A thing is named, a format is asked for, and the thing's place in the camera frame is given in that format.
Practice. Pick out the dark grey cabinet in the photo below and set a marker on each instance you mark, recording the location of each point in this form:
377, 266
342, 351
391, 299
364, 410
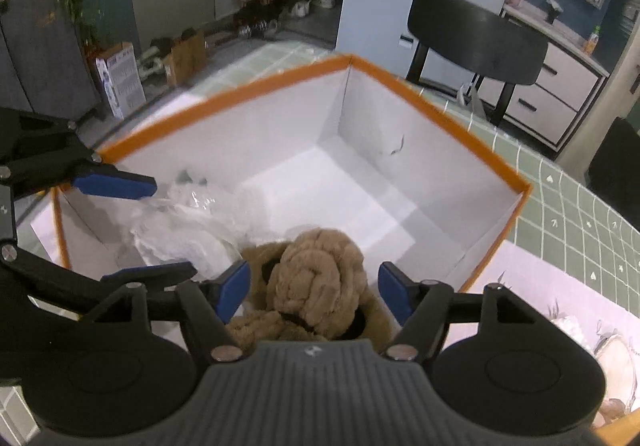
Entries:
43, 68

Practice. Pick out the black chair left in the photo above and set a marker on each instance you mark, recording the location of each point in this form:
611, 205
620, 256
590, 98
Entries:
478, 40

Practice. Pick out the brown knitted plush toy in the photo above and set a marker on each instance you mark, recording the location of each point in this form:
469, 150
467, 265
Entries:
312, 288

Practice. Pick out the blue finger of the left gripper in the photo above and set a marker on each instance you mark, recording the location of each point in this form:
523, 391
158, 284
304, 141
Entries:
111, 183
166, 273

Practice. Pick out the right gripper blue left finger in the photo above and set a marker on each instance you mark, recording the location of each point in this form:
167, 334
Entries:
227, 292

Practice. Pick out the black chair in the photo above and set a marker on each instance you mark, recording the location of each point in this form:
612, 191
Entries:
478, 40
614, 172

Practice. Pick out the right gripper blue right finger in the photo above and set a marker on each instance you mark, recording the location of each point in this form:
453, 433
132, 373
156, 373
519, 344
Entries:
400, 294

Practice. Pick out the white printed table mat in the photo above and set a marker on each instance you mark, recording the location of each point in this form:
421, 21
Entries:
546, 354

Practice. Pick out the brown cardboard box on floor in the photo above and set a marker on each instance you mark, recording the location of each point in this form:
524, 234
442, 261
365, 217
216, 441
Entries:
186, 58

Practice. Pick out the white cardboard box on floor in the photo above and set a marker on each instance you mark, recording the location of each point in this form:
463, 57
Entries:
119, 76

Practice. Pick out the white drawer cabinet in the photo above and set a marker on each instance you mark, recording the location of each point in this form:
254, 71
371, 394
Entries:
566, 88

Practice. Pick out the orange cardboard storage box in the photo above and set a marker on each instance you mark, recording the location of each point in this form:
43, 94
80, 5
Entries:
338, 144

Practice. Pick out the black chair right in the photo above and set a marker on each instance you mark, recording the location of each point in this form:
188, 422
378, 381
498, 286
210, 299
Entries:
614, 172

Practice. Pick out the clear plastic bag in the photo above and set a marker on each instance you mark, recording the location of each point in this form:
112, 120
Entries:
193, 219

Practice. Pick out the green checkered tablecloth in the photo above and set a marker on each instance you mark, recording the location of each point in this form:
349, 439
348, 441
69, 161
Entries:
563, 222

